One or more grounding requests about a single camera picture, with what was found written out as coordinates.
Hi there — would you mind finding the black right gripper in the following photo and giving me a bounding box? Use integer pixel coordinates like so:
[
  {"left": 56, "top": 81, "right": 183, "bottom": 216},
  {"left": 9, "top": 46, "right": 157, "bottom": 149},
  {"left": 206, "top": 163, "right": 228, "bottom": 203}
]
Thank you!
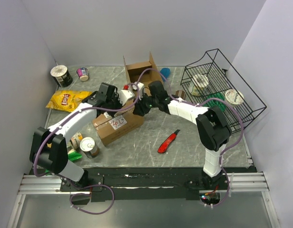
[{"left": 133, "top": 93, "right": 158, "bottom": 118}]

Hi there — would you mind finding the labelled cardboard express box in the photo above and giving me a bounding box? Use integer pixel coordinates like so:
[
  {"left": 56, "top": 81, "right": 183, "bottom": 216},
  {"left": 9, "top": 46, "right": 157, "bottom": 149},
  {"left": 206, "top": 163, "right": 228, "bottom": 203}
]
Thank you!
[{"left": 92, "top": 106, "right": 144, "bottom": 146}]

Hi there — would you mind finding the plain taped cardboard box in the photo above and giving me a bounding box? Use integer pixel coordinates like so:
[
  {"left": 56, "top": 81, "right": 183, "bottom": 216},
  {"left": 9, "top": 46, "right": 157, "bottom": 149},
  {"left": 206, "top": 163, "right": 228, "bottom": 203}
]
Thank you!
[{"left": 123, "top": 52, "right": 163, "bottom": 88}]

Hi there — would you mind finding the blue plastic object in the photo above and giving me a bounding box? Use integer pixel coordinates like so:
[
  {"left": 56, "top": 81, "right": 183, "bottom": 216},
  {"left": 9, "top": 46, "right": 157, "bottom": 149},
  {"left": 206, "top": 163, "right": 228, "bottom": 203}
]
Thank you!
[{"left": 160, "top": 67, "right": 171, "bottom": 80}]

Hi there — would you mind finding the red black box cutter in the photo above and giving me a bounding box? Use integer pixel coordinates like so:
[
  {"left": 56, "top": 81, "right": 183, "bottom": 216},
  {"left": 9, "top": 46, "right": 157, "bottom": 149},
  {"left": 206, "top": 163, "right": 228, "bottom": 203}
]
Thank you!
[{"left": 157, "top": 129, "right": 180, "bottom": 154}]

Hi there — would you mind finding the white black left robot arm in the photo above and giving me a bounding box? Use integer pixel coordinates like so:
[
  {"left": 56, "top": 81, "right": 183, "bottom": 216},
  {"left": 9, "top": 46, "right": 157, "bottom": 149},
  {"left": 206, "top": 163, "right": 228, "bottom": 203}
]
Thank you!
[{"left": 29, "top": 83, "right": 135, "bottom": 191}]

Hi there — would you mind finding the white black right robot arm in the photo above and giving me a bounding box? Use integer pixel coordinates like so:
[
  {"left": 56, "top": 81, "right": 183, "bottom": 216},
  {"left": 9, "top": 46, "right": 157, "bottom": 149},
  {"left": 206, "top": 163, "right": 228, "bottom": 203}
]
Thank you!
[{"left": 132, "top": 81, "right": 232, "bottom": 190}]

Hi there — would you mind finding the purple yogurt cup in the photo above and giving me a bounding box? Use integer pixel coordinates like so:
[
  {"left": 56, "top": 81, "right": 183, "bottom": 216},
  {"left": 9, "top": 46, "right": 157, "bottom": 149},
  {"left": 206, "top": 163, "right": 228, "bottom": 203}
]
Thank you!
[{"left": 76, "top": 67, "right": 89, "bottom": 82}]

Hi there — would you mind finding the yellow Lays chips bag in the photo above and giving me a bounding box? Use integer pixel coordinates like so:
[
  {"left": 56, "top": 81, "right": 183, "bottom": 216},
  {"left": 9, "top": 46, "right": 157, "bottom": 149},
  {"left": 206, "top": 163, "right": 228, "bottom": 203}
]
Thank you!
[{"left": 46, "top": 90, "right": 92, "bottom": 113}]

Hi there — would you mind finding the metal tin can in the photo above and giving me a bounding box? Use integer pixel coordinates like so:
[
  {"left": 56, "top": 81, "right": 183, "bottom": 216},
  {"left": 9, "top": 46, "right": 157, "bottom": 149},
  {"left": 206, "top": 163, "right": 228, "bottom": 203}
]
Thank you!
[{"left": 79, "top": 137, "right": 99, "bottom": 158}]

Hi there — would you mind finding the small orange white cup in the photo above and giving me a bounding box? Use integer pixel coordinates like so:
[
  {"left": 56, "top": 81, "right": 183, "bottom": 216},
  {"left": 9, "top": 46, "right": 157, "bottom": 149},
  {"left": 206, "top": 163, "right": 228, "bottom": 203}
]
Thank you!
[{"left": 70, "top": 132, "right": 83, "bottom": 150}]

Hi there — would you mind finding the black paper cup white lid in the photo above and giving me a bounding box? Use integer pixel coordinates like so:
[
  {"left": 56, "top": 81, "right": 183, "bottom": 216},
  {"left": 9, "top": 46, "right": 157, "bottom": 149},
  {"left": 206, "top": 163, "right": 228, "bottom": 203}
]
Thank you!
[{"left": 50, "top": 65, "right": 73, "bottom": 87}]

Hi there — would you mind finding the white tape roll cup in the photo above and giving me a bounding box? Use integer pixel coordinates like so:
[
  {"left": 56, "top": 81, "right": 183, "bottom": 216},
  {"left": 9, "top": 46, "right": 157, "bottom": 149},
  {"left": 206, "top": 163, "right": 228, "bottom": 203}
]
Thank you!
[{"left": 188, "top": 74, "right": 209, "bottom": 96}]

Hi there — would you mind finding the green Chuba chips bag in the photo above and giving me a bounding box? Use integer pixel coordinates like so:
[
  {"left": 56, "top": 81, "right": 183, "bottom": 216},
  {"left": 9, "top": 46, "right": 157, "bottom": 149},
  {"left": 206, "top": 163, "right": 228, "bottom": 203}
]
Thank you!
[{"left": 45, "top": 145, "right": 82, "bottom": 176}]

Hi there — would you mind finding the white Chobani yogurt cup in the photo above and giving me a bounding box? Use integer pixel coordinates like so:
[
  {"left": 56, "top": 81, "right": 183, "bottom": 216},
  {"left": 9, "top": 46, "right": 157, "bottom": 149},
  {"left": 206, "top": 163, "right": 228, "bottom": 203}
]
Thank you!
[{"left": 225, "top": 89, "right": 244, "bottom": 107}]

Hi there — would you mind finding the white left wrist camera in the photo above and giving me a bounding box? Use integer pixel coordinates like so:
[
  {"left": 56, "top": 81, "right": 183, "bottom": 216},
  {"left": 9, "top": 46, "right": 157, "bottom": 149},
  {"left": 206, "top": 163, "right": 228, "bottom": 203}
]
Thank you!
[{"left": 117, "top": 89, "right": 135, "bottom": 106}]

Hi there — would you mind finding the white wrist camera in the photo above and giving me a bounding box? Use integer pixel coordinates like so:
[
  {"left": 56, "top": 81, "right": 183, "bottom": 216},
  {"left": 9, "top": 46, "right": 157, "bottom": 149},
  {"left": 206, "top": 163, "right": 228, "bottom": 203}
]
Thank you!
[
  {"left": 132, "top": 82, "right": 145, "bottom": 100},
  {"left": 117, "top": 89, "right": 135, "bottom": 106}
]

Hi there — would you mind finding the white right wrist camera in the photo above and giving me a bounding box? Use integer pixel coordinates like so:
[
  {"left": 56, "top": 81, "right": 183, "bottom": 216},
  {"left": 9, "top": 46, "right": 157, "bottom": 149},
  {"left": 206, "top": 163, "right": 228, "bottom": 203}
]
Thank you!
[{"left": 132, "top": 82, "right": 145, "bottom": 100}]

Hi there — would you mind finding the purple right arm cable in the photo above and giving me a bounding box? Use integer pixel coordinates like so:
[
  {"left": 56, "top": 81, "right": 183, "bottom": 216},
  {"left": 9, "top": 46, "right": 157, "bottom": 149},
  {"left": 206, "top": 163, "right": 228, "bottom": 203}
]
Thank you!
[{"left": 137, "top": 68, "right": 244, "bottom": 209}]

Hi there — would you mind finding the black wire basket rack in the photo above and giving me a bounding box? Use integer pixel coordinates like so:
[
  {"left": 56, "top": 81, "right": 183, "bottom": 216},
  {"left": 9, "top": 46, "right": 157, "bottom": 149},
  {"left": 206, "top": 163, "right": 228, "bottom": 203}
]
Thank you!
[{"left": 180, "top": 48, "right": 267, "bottom": 133}]

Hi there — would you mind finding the aluminium rail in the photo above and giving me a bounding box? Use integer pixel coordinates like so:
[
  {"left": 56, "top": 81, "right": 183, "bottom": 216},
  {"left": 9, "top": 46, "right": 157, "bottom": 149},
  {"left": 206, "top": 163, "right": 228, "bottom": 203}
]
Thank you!
[{"left": 18, "top": 175, "right": 69, "bottom": 195}]

